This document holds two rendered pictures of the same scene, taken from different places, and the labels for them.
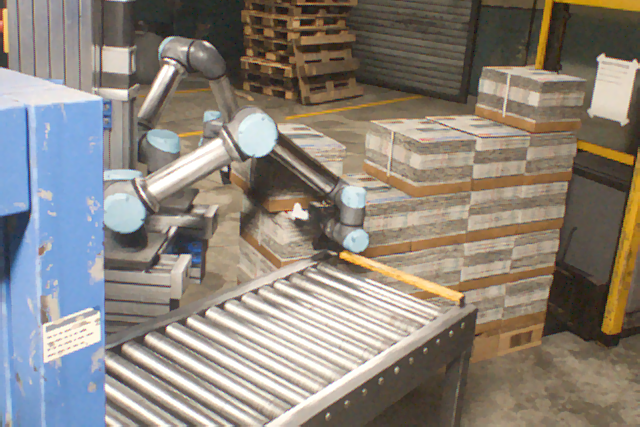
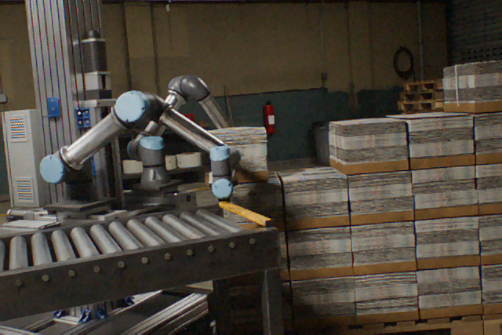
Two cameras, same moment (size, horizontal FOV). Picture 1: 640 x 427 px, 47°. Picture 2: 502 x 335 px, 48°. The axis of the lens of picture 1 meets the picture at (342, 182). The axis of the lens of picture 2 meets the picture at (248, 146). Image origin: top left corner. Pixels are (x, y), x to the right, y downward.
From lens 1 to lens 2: 1.40 m
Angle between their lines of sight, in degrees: 33
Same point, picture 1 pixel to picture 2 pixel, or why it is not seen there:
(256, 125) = (126, 97)
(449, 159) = (377, 140)
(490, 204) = (438, 183)
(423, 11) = not seen: outside the picture
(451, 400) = (267, 320)
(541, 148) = (490, 127)
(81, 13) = (63, 51)
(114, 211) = (45, 167)
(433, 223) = (372, 199)
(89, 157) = not seen: outside the picture
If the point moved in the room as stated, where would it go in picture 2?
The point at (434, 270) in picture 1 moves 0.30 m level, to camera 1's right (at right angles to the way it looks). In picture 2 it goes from (382, 245) to (451, 250)
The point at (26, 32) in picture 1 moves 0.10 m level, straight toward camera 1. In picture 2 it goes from (40, 70) to (29, 69)
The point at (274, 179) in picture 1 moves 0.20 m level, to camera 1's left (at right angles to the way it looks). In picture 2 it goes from (206, 158) to (172, 159)
